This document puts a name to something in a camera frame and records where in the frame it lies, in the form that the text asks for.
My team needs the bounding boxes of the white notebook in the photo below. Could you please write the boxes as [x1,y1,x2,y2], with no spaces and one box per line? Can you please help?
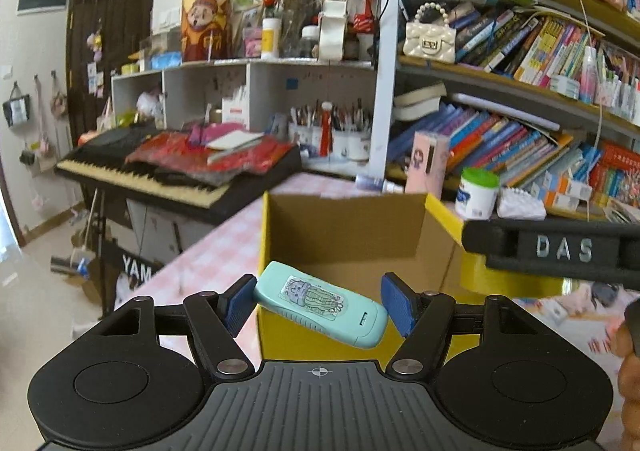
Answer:
[207,130,266,152]

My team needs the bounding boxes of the white plastic bag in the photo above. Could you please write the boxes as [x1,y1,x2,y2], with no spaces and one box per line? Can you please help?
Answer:
[136,91,165,119]

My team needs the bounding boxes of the dark wooden door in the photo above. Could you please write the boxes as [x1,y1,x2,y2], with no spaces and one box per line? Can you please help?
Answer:
[65,0,165,142]

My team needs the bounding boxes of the pink humidifier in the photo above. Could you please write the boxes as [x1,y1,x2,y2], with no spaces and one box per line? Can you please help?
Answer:
[404,130,451,199]

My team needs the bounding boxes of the row of blue red books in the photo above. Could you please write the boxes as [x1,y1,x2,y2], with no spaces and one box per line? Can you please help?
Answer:
[387,104,586,187]

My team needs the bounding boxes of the stack of thick books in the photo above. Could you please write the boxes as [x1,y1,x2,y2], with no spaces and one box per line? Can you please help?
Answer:
[395,84,448,122]

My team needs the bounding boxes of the teal handheld device with sticker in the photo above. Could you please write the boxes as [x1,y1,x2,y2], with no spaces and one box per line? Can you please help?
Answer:
[252,260,390,349]

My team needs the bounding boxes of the yellow cardboard box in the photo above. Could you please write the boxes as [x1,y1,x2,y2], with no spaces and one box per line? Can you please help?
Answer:
[256,190,567,363]

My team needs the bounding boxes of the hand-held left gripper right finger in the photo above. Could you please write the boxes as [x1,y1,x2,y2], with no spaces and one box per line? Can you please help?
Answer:
[380,272,543,382]

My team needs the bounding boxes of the white cubby shelf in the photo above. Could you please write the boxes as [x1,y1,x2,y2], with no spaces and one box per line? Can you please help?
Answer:
[111,58,381,172]

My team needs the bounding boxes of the pastel spray bottle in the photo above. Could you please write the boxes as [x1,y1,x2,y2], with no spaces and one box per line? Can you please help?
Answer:
[580,46,600,104]

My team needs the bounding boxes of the wooden bookshelf with white post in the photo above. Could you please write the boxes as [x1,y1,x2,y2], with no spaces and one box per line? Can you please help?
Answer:
[370,0,640,227]

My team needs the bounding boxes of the pink box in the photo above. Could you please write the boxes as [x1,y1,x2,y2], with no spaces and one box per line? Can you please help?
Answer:
[242,28,263,58]

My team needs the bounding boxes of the white teal tissue pack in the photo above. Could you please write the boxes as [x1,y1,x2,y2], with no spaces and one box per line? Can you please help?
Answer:
[550,76,581,99]

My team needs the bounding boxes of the red hanging ornament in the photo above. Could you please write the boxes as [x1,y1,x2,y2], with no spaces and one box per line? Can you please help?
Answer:
[354,0,376,34]

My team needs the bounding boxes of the leaning row of colourful books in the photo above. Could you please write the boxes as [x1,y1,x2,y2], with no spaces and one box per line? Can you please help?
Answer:
[452,6,640,107]

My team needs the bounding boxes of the white box with red label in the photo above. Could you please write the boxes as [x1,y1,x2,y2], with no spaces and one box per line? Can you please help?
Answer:
[221,98,250,129]

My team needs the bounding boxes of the brown rounded object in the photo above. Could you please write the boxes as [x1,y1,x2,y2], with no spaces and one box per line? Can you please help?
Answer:
[614,303,640,451]

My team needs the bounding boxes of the white jar with green lid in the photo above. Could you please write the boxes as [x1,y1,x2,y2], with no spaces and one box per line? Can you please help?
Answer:
[455,168,501,221]

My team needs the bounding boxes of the clear blue spray bottle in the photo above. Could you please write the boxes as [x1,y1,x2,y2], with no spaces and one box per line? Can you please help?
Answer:
[354,174,405,194]

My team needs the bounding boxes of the red plastic packets pile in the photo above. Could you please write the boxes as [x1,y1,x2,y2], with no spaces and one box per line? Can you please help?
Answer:
[125,131,298,182]

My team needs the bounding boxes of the black keyboard stand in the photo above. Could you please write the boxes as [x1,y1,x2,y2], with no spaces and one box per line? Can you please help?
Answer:
[85,188,166,317]

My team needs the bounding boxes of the white ribbon rolls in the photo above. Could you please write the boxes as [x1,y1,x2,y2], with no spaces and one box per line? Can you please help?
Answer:
[318,0,347,61]

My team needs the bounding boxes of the grey tote bag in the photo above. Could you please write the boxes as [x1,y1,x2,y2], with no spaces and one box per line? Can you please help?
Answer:
[2,81,31,129]

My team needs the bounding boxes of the white pen cup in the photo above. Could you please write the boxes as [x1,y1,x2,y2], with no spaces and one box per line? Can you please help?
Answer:
[332,128,372,162]
[289,124,323,157]

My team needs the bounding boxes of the red doll figure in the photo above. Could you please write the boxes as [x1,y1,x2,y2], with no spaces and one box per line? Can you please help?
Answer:
[320,101,335,157]

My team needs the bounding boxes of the magenta paper packet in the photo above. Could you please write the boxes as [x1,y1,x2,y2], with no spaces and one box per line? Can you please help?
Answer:
[189,124,241,144]

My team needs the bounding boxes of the white bottle with yellow label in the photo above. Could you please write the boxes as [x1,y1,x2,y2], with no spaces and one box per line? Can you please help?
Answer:
[262,17,281,59]

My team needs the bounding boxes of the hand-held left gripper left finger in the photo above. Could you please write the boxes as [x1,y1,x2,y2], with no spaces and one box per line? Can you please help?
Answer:
[95,273,261,382]

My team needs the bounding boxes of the black electronic keyboard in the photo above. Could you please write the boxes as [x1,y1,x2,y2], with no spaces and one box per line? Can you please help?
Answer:
[54,128,303,227]

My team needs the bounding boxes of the pink checkered tablecloth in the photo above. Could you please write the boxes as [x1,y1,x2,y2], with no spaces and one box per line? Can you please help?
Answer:
[114,172,640,382]

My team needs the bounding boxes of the white blue medicine box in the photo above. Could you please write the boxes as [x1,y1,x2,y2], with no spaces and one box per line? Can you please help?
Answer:
[544,181,596,211]

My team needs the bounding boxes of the cream quilted handbag pearl handle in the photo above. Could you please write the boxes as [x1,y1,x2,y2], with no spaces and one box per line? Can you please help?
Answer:
[403,2,457,64]

